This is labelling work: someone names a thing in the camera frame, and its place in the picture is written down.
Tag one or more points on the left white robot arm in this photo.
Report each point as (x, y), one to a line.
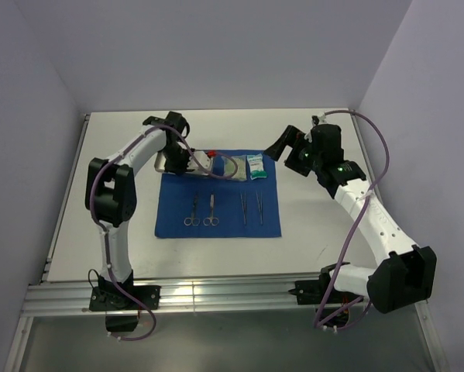
(111, 193)

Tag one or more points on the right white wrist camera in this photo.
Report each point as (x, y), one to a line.
(318, 119)

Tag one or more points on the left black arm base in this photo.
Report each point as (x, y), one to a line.
(112, 300)

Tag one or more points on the white teal gauze packet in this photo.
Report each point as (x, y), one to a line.
(256, 167)

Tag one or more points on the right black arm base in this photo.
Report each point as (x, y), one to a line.
(311, 292)

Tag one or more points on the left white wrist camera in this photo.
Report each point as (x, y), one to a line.
(200, 164)

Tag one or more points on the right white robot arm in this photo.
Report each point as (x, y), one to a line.
(404, 272)

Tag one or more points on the metal instrument tray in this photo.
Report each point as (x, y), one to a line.
(160, 162)

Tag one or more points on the blue surgical cloth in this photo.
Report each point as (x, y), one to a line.
(175, 203)

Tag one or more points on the metal pointed tweezers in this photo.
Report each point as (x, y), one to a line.
(243, 200)
(259, 199)

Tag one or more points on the aluminium front rail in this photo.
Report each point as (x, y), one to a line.
(211, 294)

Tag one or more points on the metal forceps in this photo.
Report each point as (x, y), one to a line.
(192, 219)

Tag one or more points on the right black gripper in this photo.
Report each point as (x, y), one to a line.
(291, 146)

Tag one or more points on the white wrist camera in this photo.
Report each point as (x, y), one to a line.
(200, 164)
(318, 119)

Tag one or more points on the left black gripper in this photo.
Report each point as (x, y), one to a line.
(176, 162)

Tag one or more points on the green printed glove packet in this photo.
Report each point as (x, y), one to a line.
(234, 168)

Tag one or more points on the metal scissors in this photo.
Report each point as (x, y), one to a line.
(211, 219)

